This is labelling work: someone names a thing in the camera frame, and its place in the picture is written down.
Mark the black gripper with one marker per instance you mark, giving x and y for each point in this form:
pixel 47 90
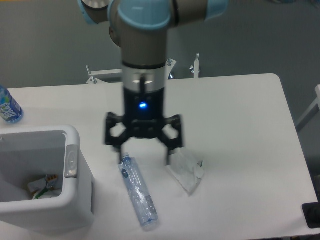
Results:
pixel 144 119

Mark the white push-lid trash can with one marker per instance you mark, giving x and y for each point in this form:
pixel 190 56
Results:
pixel 28 154

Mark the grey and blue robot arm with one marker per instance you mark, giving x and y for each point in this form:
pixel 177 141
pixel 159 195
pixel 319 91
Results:
pixel 140 28

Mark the trash inside the can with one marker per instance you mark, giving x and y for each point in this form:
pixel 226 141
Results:
pixel 45 188

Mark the crumpled white plastic wrapper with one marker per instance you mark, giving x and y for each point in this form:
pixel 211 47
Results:
pixel 187 169

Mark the crushed clear plastic bottle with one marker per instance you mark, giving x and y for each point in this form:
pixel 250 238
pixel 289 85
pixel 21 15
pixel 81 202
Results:
pixel 138 192

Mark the blue labelled water bottle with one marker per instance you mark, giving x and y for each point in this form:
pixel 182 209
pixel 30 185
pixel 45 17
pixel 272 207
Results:
pixel 10 111

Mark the black object at table edge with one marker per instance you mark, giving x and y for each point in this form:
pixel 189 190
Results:
pixel 311 213

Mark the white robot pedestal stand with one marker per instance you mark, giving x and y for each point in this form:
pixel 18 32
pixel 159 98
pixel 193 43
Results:
pixel 95 77

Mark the white frame at right edge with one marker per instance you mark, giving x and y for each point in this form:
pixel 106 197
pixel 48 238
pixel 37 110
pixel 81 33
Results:
pixel 310 112

